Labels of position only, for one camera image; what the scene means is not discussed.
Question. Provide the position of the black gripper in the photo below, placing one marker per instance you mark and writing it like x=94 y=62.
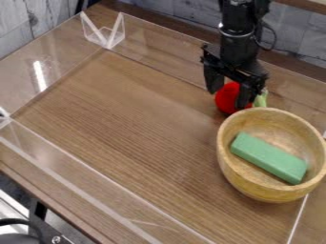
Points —
x=249 y=72

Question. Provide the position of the red plush fruit green leaf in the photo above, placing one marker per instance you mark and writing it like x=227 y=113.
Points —
x=225 y=97

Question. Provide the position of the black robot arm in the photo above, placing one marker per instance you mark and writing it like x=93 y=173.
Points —
x=232 y=58

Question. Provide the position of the wooden bowl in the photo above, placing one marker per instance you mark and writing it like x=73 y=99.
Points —
x=290 y=133

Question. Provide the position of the green rectangular block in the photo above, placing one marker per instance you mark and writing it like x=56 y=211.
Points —
x=270 y=158

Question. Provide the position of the clear acrylic tray wall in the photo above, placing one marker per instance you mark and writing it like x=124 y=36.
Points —
x=112 y=214

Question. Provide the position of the black metal table frame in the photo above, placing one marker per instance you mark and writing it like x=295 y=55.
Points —
x=49 y=235

